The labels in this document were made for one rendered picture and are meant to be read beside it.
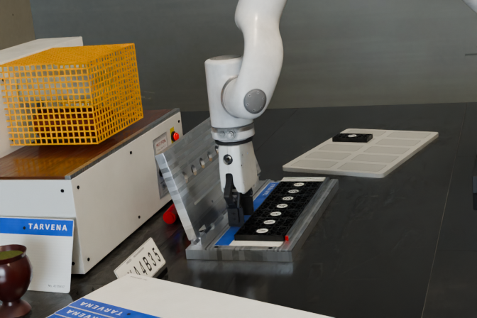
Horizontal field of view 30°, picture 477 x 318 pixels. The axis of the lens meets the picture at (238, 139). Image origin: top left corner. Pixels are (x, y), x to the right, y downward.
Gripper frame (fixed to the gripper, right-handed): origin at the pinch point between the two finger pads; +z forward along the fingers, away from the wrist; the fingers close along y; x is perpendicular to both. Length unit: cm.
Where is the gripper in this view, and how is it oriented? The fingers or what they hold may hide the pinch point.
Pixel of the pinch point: (240, 212)
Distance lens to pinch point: 179.4
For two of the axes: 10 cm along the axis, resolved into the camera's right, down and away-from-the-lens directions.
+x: -9.5, 0.2, 3.1
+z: 0.9, 9.7, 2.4
